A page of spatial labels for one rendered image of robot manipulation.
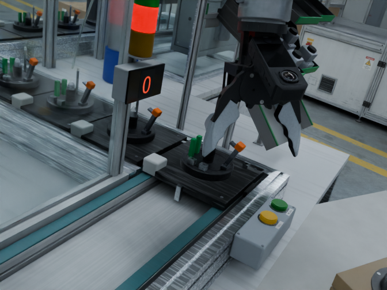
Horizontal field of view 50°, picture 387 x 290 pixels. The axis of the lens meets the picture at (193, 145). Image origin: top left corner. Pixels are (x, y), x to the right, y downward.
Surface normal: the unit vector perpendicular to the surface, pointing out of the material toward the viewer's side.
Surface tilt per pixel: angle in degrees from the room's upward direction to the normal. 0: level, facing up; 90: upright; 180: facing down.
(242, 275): 0
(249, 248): 90
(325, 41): 90
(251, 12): 86
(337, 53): 90
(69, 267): 0
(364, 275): 3
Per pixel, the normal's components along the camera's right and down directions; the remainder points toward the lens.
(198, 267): 0.18, -0.89
